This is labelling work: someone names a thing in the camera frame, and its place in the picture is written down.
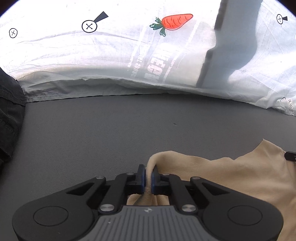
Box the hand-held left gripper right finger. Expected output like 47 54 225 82
151 165 232 214

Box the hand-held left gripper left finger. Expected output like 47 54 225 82
66 164 146 215

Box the beige shirt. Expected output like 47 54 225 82
126 138 296 241

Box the white printed sheet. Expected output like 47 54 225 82
0 0 296 116

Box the black garment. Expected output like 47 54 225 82
0 68 26 172

